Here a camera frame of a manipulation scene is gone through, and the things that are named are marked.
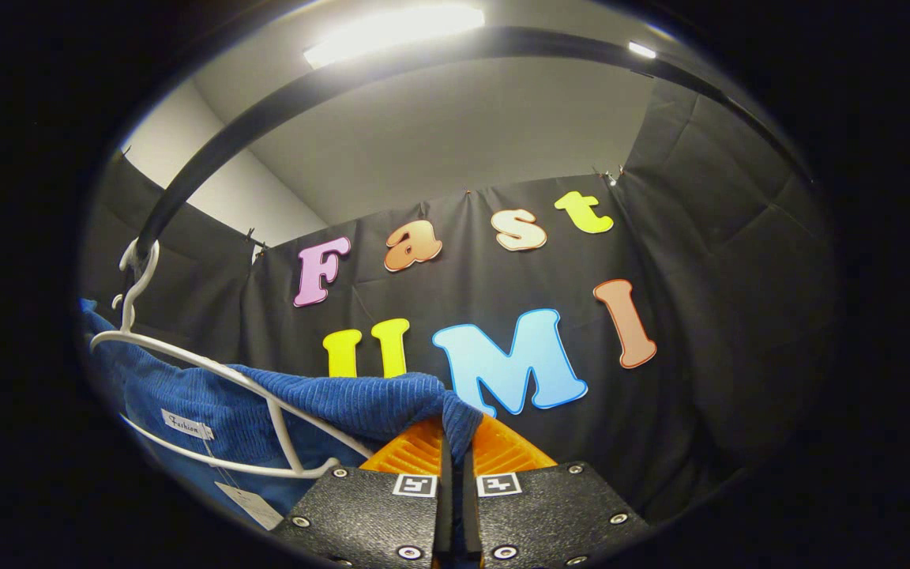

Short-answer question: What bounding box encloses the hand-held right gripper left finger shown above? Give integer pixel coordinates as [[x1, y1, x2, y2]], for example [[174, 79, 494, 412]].
[[269, 416, 453, 569]]

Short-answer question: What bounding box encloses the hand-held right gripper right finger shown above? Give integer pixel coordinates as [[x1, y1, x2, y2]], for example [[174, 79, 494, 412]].
[[461, 413, 653, 569]]

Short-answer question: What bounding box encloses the white clothes hanger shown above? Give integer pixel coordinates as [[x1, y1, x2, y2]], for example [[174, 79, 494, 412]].
[[89, 237, 378, 480]]

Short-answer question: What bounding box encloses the blue corduroy jacket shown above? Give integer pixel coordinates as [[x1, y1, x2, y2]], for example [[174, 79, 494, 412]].
[[80, 298, 484, 532]]

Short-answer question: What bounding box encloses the black clothes rack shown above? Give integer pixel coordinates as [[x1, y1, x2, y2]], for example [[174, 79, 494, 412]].
[[133, 25, 815, 262]]

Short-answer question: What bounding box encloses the black backdrop cloth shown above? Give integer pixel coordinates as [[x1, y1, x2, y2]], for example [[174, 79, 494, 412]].
[[80, 75, 839, 526]]

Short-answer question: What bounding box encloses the long ceiling light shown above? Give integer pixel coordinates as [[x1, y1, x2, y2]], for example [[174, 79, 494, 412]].
[[303, 3, 486, 70]]

